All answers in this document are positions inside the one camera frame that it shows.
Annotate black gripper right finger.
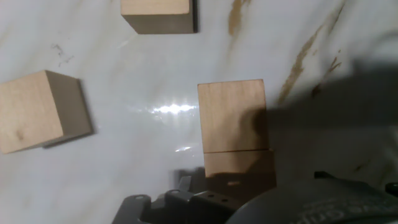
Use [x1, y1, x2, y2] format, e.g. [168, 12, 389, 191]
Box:
[313, 170, 338, 181]

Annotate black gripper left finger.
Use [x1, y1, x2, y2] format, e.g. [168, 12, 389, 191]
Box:
[111, 167, 246, 224]

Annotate medium light wooden cube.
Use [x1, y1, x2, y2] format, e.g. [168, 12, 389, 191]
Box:
[0, 69, 94, 156]
[120, 0, 198, 35]
[197, 78, 270, 154]
[203, 149, 277, 203]

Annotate white marble pattern sheet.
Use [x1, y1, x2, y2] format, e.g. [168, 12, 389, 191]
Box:
[0, 0, 398, 224]

